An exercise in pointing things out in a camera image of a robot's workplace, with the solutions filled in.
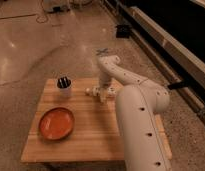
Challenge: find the wooden table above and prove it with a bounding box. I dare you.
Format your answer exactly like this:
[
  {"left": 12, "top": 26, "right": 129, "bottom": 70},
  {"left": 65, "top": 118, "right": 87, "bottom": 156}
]
[{"left": 20, "top": 77, "right": 173, "bottom": 171}]

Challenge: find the black box on floor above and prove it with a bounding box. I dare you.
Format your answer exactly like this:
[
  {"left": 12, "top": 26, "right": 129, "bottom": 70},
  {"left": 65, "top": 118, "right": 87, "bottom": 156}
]
[{"left": 116, "top": 25, "right": 130, "bottom": 38}]

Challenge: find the long metal rail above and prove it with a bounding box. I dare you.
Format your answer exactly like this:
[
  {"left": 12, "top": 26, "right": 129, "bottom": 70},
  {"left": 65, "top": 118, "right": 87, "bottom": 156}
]
[{"left": 100, "top": 0, "right": 205, "bottom": 125}]

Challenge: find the white plastic bottle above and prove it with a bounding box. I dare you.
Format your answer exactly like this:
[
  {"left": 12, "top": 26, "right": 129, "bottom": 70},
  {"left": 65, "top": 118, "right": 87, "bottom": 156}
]
[{"left": 85, "top": 86, "right": 116, "bottom": 98}]

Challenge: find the orange ceramic bowl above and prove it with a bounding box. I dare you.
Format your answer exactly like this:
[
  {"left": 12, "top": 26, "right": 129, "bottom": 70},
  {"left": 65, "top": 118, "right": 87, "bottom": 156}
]
[{"left": 38, "top": 107, "right": 75, "bottom": 141}]

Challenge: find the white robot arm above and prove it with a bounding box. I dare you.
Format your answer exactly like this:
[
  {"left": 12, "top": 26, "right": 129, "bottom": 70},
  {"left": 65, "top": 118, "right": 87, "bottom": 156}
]
[{"left": 97, "top": 55, "right": 172, "bottom": 171}]

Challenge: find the white device on floor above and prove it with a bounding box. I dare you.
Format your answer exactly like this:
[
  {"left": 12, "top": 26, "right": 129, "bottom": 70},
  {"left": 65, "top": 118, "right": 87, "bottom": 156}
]
[{"left": 42, "top": 0, "right": 70, "bottom": 13}]

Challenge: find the white cup with black items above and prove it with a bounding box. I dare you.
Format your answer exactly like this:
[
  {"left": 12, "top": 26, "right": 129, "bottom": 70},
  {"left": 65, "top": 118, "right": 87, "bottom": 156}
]
[{"left": 57, "top": 76, "right": 72, "bottom": 97}]

